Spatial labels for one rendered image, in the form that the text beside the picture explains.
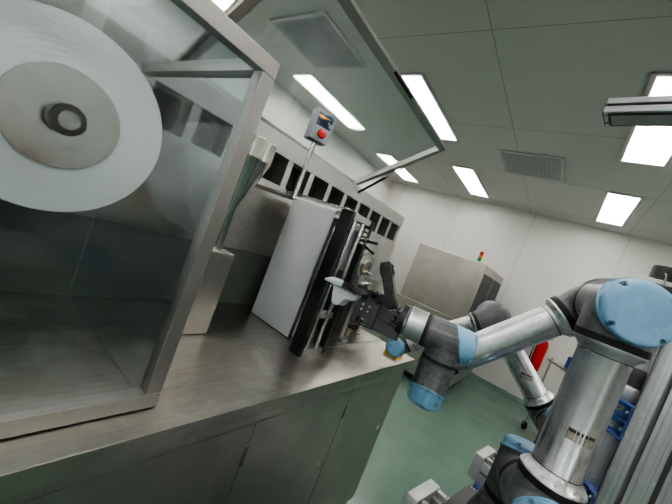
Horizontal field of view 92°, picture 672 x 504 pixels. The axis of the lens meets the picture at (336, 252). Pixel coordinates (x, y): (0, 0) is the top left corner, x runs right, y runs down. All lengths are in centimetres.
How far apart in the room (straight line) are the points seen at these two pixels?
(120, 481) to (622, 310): 94
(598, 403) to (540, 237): 525
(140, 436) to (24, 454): 15
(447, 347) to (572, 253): 525
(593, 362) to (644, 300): 14
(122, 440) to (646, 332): 89
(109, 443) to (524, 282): 562
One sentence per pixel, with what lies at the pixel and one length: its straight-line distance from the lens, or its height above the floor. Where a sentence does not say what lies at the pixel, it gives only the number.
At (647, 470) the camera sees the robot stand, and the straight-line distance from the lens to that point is 110.
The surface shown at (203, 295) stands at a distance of 107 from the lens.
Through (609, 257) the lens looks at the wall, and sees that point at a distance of 594.
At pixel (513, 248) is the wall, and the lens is 596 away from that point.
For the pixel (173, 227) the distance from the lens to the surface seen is 63.
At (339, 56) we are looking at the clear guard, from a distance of 121.
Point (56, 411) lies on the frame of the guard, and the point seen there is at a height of 93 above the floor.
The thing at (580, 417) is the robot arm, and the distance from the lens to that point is 79.
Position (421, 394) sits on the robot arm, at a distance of 77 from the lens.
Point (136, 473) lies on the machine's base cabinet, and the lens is 82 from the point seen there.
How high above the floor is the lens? 134
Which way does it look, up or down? 3 degrees down
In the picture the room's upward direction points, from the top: 21 degrees clockwise
